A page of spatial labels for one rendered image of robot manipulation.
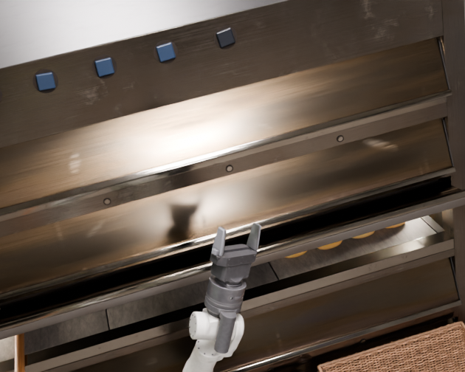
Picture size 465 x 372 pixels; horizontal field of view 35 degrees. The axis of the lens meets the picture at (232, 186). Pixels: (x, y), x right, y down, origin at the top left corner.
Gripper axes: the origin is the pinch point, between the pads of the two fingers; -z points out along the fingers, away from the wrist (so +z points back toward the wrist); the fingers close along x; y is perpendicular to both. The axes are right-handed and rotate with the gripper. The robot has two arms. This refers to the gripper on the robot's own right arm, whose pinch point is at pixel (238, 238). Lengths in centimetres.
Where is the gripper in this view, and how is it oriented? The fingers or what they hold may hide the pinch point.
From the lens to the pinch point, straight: 169.5
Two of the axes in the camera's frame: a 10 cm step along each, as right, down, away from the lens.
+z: -2.0, 9.3, 3.0
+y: -6.3, -3.6, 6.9
